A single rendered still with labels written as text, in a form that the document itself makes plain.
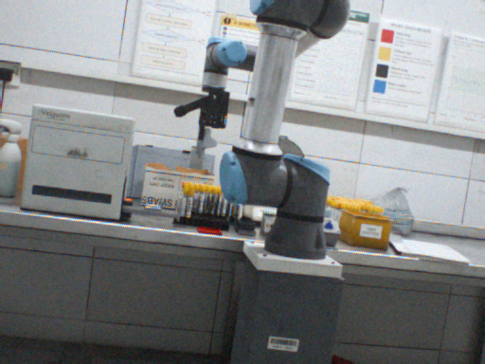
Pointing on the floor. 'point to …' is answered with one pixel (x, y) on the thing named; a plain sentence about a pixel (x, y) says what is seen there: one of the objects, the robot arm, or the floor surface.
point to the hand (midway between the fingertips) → (197, 153)
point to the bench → (146, 230)
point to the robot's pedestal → (286, 318)
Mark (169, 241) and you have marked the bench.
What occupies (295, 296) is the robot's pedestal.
